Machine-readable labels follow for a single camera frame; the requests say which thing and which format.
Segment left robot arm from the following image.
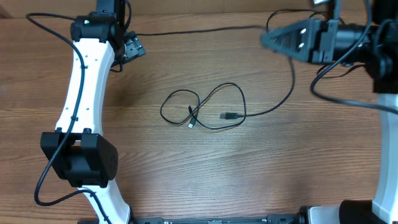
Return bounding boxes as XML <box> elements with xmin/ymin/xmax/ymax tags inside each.
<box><xmin>40</xmin><ymin>1</ymin><xmax>145</xmax><ymax>223</ymax></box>

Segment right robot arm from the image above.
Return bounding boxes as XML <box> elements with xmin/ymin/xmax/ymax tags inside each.
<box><xmin>260</xmin><ymin>1</ymin><xmax>397</xmax><ymax>223</ymax></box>

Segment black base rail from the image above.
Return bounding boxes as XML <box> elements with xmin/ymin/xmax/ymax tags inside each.
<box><xmin>77</xmin><ymin>213</ymin><xmax>312</xmax><ymax>224</ymax></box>

